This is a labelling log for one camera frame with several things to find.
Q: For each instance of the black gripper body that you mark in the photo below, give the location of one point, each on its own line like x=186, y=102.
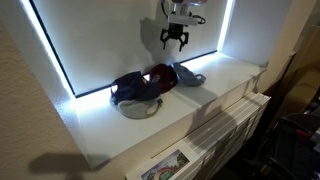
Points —
x=175, y=30

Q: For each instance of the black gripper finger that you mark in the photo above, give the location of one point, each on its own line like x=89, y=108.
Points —
x=185, y=39
x=164, y=36

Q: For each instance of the light blue denim cap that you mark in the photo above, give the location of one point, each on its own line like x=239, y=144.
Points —
x=188, y=76

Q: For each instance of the navy cap with yellow logo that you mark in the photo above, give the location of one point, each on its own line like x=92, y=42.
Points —
x=133, y=86

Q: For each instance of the white baseball cap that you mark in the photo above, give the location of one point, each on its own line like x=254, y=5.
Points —
x=138, y=109

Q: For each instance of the maroon baseball cap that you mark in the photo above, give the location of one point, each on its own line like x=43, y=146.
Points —
x=165, y=78

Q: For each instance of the white roller window blind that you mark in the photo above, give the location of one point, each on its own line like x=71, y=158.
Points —
x=100, y=36

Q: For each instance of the tan cardboard box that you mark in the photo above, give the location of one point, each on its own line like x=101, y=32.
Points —
x=300, y=90

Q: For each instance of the white framed picture card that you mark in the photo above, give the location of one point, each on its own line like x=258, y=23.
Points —
x=165, y=165

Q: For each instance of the small red object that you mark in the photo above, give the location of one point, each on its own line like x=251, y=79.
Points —
x=302, y=133

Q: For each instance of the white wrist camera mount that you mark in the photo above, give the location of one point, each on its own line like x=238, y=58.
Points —
x=181, y=19

